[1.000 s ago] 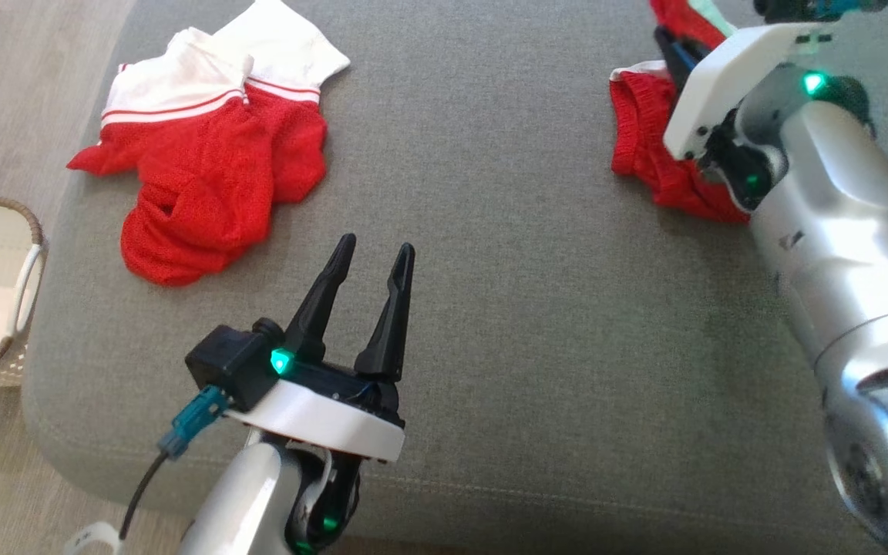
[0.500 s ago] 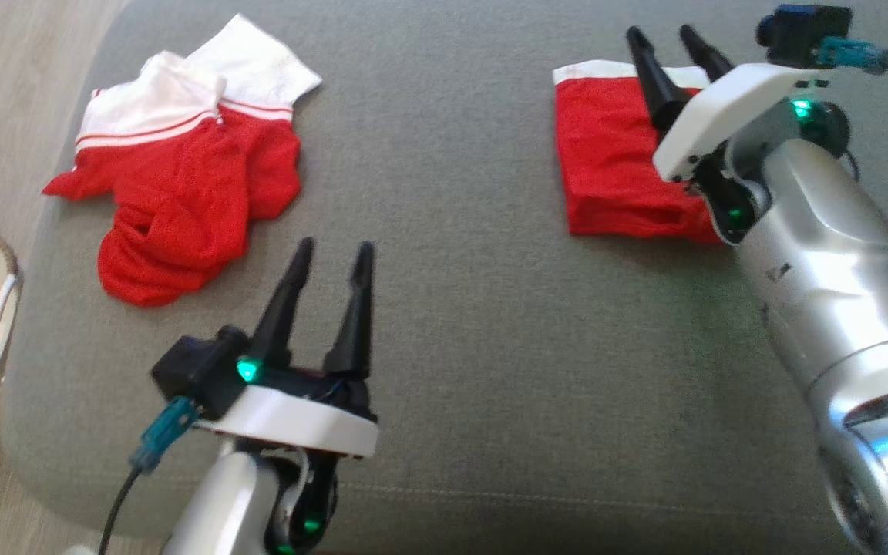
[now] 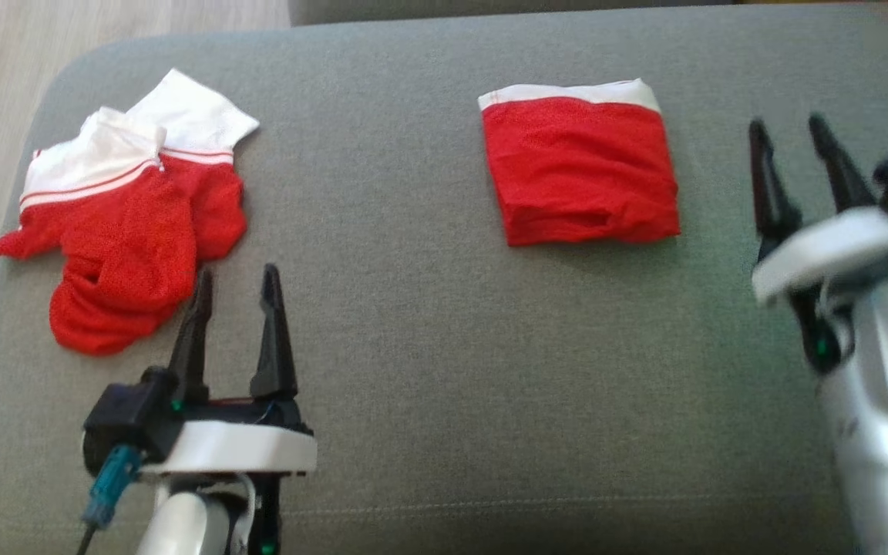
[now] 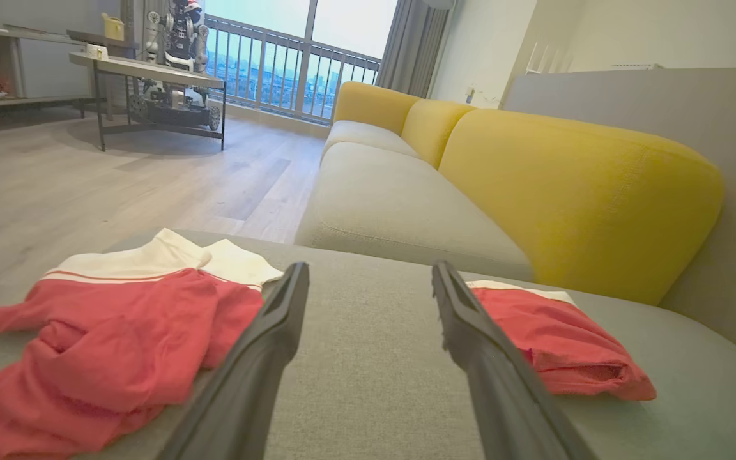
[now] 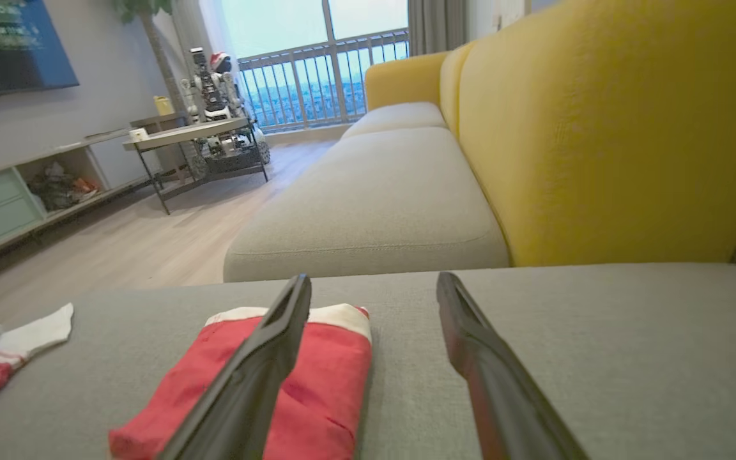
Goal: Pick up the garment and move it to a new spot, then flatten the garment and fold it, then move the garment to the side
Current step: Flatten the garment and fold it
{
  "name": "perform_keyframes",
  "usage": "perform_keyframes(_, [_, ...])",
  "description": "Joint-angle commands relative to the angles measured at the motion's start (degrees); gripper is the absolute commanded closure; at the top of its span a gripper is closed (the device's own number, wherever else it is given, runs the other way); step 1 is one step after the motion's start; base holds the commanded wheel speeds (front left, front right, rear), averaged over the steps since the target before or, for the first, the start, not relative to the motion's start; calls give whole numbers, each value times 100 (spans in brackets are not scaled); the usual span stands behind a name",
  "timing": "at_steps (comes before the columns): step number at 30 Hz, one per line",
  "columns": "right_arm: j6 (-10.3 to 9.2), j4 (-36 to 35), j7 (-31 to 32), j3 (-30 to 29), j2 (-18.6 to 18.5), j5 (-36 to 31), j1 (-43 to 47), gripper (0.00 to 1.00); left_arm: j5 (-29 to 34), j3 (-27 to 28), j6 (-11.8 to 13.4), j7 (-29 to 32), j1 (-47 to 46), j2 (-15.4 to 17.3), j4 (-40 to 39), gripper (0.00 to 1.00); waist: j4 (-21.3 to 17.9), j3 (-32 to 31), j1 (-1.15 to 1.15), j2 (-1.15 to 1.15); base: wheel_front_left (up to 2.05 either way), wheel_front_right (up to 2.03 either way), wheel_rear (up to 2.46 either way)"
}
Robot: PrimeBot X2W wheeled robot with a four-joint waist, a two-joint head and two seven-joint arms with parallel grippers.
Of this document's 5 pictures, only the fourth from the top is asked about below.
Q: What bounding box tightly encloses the white tv cabinet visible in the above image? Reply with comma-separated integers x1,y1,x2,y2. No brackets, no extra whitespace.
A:
0,22,98,119

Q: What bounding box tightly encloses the grey fabric sofa ottoman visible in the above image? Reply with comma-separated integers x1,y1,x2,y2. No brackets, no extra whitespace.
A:
0,229,736,460

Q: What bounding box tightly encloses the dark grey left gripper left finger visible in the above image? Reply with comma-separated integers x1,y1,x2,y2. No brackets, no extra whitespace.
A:
154,262,311,460

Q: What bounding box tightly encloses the folded red garment white trim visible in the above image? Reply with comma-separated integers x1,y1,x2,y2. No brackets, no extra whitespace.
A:
467,280,657,403

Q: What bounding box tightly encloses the white wall rack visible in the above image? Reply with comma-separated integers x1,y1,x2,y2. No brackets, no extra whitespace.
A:
525,41,574,75

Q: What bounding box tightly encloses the dark wooden side shelf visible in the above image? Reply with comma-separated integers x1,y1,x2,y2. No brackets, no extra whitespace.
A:
66,29,140,50

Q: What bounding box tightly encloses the white and black wheeled robot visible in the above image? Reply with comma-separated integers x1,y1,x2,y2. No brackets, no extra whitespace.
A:
128,0,222,132

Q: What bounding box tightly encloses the narrow yellow sofa back cushion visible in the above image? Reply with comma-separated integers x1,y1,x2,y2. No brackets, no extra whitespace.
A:
400,99,477,170

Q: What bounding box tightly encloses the small beige sofa seat cushion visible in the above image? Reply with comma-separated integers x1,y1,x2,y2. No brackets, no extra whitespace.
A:
322,119,421,160

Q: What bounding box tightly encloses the large yellow sofa back cushion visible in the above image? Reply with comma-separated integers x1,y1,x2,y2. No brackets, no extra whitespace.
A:
438,109,725,306

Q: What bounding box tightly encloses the large beige sofa seat cushion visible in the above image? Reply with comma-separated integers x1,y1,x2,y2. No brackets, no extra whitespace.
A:
294,142,533,282

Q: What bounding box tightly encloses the yellow watering can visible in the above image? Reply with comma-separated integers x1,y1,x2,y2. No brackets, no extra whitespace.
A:
100,12,125,42

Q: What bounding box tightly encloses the grey window curtain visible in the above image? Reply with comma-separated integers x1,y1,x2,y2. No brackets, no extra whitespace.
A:
376,0,456,98

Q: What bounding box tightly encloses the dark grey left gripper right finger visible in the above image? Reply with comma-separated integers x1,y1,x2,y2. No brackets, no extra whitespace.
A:
431,260,595,460

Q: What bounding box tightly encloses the metal frame coffee table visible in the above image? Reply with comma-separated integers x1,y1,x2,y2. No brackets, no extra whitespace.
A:
68,51,227,153

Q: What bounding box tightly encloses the yellow sofa corner back cushion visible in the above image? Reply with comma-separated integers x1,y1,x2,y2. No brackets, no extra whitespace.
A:
333,81,421,136

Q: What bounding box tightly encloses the red jersey with number print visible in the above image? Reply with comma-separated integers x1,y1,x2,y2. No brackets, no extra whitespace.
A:
0,227,284,460

